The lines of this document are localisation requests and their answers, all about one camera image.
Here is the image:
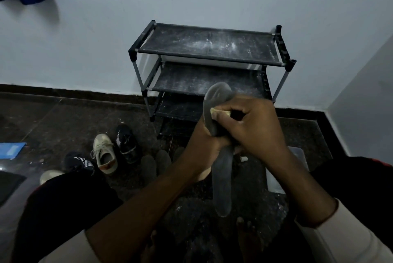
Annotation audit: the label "person's right hand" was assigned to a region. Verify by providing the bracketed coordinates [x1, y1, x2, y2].
[214, 95, 291, 169]

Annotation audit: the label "person's left hand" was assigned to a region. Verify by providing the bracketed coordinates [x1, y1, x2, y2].
[181, 115, 235, 182]

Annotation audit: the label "yellow sponge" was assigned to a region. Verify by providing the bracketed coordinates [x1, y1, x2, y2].
[210, 107, 232, 117]

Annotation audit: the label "grey shoe insole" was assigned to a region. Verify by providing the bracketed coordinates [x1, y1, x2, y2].
[140, 154, 157, 187]
[202, 82, 236, 218]
[172, 147, 186, 162]
[155, 149, 172, 177]

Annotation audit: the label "person's right forearm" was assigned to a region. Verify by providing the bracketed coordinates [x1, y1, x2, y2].
[263, 150, 339, 229]

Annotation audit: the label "person's left forearm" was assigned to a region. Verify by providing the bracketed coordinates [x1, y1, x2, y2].
[85, 150, 213, 263]

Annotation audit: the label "clear plastic container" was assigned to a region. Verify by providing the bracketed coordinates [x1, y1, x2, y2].
[265, 146, 309, 195]

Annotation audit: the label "black metal shoe rack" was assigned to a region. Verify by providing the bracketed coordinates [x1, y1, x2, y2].
[128, 20, 297, 141]

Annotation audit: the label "black sneaker white logo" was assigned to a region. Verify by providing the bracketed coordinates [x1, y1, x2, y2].
[115, 123, 139, 164]

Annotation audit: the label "person's right foot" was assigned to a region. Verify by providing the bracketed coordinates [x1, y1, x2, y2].
[236, 217, 263, 263]

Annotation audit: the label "person's foot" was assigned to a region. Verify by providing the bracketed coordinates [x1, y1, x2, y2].
[141, 230, 161, 263]
[236, 217, 263, 263]

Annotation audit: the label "person's left foot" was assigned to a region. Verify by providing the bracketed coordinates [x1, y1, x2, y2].
[141, 230, 161, 263]

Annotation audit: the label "black sneaker white stripes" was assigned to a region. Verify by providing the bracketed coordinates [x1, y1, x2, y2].
[63, 152, 95, 177]

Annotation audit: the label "person's left leg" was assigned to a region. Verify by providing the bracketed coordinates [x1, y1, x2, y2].
[12, 167, 124, 263]

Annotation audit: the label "white shoe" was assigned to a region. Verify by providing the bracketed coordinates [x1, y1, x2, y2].
[39, 170, 65, 185]

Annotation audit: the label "blue flat packet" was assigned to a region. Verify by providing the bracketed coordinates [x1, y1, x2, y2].
[0, 142, 27, 161]

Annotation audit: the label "dark flat mat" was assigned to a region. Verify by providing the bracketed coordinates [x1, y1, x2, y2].
[0, 171, 27, 207]

